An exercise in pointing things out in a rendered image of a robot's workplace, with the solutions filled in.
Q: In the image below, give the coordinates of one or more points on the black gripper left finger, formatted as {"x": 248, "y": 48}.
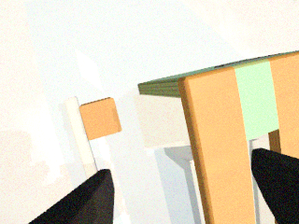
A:
{"x": 90, "y": 203}

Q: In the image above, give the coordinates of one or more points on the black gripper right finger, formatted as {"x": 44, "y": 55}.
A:
{"x": 277, "y": 176}

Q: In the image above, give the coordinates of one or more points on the tan cube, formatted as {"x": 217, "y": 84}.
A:
{"x": 100, "y": 118}

